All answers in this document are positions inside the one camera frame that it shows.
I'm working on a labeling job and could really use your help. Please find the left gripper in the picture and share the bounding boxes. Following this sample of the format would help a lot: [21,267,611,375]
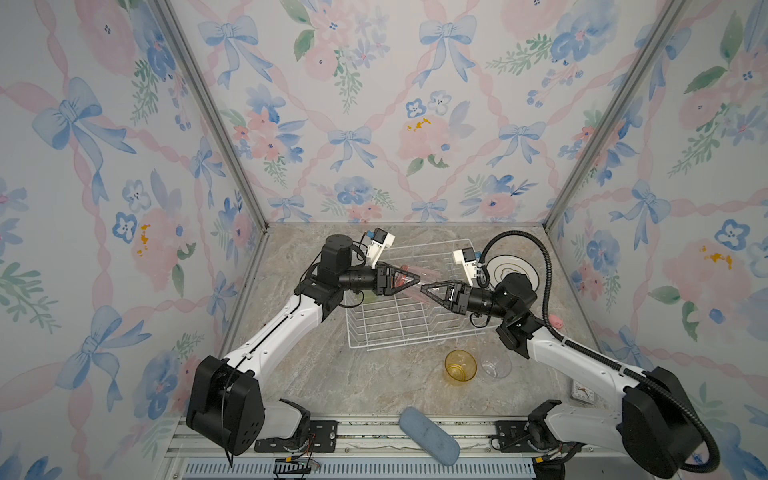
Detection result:
[339,263,417,299]

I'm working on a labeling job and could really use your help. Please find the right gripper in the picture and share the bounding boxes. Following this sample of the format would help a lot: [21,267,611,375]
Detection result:
[423,283,513,326]

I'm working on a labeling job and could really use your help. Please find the plain white plate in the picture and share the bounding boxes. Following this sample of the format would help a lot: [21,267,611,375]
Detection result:
[486,255,540,291]

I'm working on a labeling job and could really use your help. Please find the yellow plastic cup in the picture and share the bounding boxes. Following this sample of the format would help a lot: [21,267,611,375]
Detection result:
[443,349,478,383]

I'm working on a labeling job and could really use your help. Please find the clear glass cup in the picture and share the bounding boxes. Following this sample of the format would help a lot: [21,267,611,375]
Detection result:
[480,348,512,380]

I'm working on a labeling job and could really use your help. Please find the pink plastic cup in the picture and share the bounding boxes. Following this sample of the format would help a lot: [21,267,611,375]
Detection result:
[403,265,441,295]

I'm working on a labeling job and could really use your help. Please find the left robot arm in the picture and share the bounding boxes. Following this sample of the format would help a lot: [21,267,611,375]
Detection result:
[186,228,420,459]

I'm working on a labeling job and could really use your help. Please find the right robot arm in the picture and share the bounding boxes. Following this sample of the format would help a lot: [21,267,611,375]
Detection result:
[421,273,705,478]

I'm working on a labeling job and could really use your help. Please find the green plastic cup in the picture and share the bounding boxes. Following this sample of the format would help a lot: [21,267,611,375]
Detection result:
[363,291,383,304]

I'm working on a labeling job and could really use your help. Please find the pink pig toy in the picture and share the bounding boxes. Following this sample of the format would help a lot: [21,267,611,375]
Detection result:
[549,314,564,330]

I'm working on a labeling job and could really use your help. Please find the white wire dish rack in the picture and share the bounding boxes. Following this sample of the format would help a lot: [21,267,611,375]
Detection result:
[344,239,500,351]

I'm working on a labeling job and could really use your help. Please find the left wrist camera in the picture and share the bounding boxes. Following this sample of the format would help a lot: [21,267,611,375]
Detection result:
[366,228,395,268]

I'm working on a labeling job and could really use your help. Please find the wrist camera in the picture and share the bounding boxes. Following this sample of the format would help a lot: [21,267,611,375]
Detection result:
[452,247,482,287]
[366,228,395,268]

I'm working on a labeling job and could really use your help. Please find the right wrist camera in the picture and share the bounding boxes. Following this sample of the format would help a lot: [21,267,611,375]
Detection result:
[452,247,482,287]

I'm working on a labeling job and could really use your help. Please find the black corrugated cable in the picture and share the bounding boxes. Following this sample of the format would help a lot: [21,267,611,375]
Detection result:
[478,230,721,475]

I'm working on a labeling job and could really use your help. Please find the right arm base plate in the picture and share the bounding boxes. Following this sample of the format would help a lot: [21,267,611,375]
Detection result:
[490,420,537,453]

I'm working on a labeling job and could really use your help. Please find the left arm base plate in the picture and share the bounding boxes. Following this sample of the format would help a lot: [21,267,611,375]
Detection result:
[254,420,339,454]

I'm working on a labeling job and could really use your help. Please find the aluminium front rail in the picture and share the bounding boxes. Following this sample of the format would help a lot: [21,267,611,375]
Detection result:
[161,415,667,480]

